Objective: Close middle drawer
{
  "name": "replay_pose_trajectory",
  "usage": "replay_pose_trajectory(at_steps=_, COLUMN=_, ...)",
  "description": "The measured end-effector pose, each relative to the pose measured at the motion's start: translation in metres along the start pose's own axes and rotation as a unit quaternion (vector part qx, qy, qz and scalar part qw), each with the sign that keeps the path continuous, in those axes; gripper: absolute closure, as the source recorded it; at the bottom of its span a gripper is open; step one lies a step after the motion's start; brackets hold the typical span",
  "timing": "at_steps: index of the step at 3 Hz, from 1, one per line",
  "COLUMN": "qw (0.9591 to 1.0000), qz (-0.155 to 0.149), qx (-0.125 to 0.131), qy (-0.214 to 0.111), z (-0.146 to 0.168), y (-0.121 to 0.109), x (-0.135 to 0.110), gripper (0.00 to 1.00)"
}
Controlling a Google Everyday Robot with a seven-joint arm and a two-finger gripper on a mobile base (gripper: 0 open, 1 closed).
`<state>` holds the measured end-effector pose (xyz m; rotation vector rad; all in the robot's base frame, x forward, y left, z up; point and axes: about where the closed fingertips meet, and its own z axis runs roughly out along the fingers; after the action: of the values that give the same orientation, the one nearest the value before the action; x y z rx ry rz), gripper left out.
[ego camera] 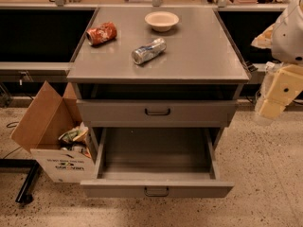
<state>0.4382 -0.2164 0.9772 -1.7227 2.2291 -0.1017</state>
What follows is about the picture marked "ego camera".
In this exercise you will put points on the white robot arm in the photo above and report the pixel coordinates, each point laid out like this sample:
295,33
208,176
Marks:
284,38

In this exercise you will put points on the crushed orange soda can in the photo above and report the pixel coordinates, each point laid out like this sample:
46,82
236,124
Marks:
101,34

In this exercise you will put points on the black table leg base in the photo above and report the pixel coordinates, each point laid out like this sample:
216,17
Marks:
31,168

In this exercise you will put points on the grey drawer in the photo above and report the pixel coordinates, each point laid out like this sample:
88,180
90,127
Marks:
156,162
156,113

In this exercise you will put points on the long workbench shelf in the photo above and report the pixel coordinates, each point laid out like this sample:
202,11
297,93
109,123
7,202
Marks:
34,71

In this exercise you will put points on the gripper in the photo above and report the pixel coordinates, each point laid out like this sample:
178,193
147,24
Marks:
289,37

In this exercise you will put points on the crushed silver blue can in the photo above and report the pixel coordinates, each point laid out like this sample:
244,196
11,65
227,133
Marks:
149,51

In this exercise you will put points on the trash in cardboard box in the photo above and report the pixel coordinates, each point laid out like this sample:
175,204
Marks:
76,140

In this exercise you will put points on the grey top drawer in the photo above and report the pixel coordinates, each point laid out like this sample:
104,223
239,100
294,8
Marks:
156,113

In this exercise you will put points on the grey drawer cabinet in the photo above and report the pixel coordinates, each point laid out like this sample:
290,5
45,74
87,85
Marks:
199,62

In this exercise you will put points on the white paper bowl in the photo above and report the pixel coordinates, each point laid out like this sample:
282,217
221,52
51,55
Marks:
161,21

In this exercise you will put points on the open cardboard box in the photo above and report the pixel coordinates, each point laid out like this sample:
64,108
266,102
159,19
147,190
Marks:
47,118

